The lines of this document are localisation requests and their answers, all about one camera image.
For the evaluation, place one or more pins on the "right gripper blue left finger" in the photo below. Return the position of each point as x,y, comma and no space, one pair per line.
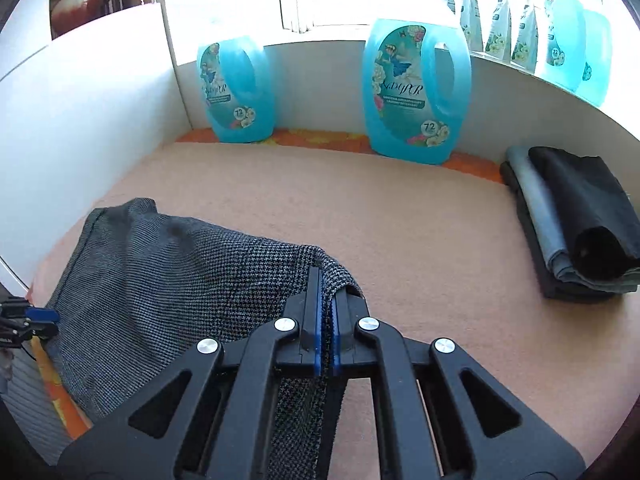
310,341

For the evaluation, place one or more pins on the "white wardrobe cabinet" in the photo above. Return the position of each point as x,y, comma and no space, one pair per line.
77,113

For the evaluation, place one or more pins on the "dark bottle on shelf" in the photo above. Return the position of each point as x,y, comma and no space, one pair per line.
111,6

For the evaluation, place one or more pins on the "refill pouches on sill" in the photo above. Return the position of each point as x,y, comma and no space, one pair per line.
505,30

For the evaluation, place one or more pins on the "far blue bottle on sill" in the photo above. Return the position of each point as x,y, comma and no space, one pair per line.
597,71

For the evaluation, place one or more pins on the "dark grey tweed pants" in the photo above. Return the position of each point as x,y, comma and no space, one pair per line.
141,287

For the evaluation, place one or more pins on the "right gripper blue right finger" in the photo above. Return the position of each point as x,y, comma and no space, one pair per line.
342,332

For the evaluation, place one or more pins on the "blue detergent bottle right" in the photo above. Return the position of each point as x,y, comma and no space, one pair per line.
416,81

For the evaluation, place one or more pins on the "stack of folded dark clothes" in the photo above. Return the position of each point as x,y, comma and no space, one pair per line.
579,224

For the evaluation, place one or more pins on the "beige blanket mat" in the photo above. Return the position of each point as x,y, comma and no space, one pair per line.
460,368

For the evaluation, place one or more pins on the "white radiator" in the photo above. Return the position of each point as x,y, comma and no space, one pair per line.
33,411

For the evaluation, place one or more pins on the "blue detergent bottle on sill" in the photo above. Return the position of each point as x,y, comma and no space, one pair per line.
563,53

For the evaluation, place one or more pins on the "blue detergent bottle left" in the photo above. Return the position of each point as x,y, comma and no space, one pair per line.
237,90

